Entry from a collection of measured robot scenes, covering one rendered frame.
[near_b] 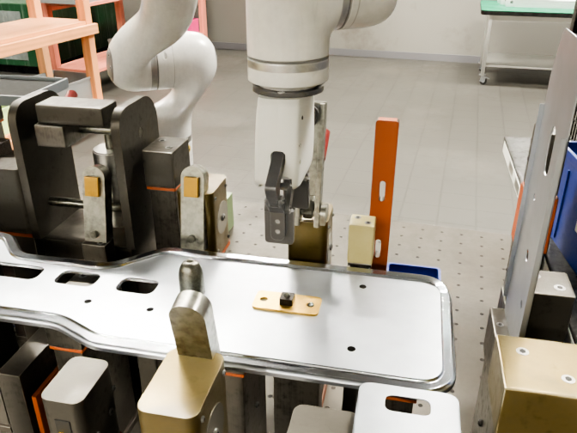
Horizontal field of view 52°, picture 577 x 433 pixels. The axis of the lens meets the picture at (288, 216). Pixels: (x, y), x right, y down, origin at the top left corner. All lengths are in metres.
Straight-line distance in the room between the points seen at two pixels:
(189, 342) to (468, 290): 0.89
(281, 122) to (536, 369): 0.34
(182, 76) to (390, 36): 6.08
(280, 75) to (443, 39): 6.69
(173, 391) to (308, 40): 0.35
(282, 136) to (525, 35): 6.72
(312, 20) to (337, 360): 0.36
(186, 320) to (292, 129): 0.21
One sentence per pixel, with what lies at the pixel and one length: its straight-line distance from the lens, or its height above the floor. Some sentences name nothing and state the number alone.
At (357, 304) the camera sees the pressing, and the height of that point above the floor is 1.00.
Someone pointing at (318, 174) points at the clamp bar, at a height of 1.12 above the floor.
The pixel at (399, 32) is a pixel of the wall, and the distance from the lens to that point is 7.28.
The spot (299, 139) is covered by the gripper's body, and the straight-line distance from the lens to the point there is 0.60.
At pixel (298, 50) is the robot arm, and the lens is 0.59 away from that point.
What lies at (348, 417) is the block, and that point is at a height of 0.98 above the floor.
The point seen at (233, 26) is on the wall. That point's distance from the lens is 7.76.
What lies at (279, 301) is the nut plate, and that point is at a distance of 0.74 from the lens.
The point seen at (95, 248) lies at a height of 0.98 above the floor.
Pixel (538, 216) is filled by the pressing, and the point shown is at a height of 1.16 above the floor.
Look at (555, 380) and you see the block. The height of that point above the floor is 1.06.
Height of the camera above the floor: 1.43
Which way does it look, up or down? 26 degrees down
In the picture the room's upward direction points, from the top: straight up
